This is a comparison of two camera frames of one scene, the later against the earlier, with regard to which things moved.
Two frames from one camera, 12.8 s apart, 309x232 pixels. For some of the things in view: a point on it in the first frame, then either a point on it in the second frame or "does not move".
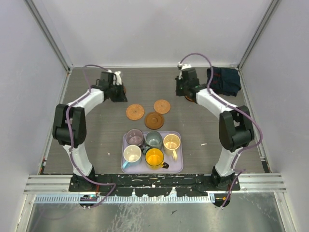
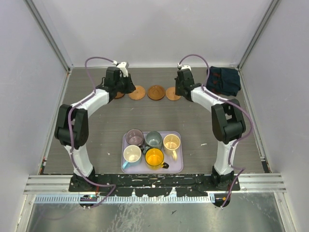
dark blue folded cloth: x=225 y=80 does not move
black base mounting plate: x=155 y=185 does not move
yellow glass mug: x=154 y=159 does not move
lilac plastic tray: x=174 y=166 does not move
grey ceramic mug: x=153 y=139 does not move
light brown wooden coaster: x=134 y=111 → x=138 y=94
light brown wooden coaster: x=161 y=106 → x=171 y=94
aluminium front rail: x=251 y=182 does not move
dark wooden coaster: x=154 y=121 → x=156 y=92
